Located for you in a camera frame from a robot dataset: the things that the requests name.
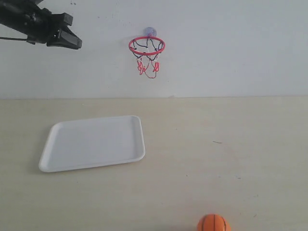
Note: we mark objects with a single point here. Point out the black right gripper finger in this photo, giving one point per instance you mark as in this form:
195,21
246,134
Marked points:
65,38

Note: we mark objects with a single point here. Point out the white rectangular plastic tray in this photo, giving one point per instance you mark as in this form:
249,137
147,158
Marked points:
96,142

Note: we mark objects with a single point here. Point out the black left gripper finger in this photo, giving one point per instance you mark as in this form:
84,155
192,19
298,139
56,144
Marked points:
60,21

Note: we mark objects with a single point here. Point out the small orange toy basketball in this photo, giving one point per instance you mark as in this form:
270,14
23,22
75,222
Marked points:
213,222

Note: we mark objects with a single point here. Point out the red mini basketball hoop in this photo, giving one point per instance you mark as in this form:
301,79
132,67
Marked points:
147,50

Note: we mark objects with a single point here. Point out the clear suction cup mount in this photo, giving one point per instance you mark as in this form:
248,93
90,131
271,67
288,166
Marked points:
149,32

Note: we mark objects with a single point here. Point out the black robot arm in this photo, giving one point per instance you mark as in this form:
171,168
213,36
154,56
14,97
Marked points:
12,15

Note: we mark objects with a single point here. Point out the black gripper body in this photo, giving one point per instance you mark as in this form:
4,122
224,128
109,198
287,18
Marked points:
41,26

